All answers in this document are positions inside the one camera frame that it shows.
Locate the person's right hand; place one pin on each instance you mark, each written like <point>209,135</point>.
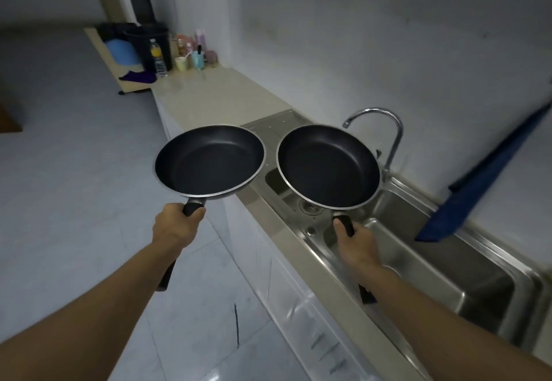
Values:
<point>362,255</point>

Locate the person's left hand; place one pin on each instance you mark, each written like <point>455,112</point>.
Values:
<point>172,229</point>

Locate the black frying pan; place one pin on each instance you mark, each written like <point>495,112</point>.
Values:
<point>327,165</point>
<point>207,160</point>

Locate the person's right forearm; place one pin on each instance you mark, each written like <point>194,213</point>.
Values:
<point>431,329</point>

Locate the person's left forearm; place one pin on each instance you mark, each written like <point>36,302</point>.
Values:
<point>86,316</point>

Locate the stainless steel double sink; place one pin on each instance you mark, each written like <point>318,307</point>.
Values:
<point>431,264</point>

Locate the white base cabinet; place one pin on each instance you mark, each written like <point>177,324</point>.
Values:
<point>276,273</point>

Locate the chrome gooseneck faucet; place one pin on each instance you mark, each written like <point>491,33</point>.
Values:
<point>393,152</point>

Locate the blue hanging towel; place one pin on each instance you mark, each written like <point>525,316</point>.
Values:
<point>474,195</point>

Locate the purple cloth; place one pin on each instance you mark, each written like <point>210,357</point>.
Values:
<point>138,77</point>

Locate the yellow-green cup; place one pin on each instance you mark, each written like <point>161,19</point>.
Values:
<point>181,64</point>

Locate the teal cup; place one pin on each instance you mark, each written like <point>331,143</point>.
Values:
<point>197,61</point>

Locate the clear water bottle yellow label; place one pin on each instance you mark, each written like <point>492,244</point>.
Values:
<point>158,59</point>

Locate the pink cup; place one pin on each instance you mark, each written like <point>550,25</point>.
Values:
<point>211,59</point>

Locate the orange label bottle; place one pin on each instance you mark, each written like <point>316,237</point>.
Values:
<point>182,46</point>

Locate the blue bag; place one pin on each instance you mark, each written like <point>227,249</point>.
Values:
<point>123,50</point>

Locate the black plastic bin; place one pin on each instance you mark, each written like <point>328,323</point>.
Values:
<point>146,44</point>

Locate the pink bottle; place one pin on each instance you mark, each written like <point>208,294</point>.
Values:
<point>200,40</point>

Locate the light wooden side table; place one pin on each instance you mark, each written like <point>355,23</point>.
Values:
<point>97,46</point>

